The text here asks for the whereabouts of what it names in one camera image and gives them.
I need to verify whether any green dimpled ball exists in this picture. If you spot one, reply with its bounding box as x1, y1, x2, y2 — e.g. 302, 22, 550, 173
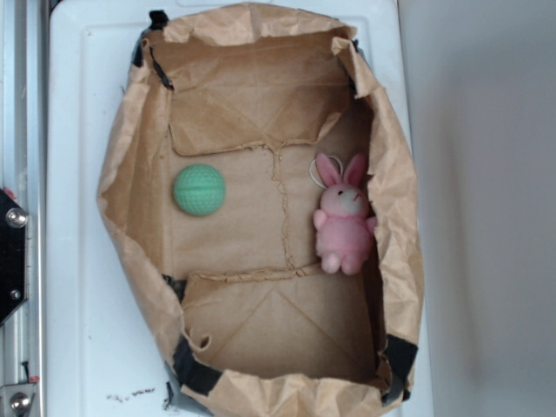
173, 164, 226, 216

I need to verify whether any pink plush bunny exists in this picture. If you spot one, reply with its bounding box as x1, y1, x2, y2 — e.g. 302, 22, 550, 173
313, 153, 377, 275

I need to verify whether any brown paper bag liner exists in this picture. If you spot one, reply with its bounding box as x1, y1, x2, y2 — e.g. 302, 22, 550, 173
98, 3, 424, 416

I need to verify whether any black mounting bracket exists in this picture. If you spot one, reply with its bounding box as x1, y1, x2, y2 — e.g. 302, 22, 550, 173
1, 189, 30, 326

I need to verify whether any aluminium frame rail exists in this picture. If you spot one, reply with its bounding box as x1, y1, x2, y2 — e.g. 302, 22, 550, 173
0, 0, 50, 417

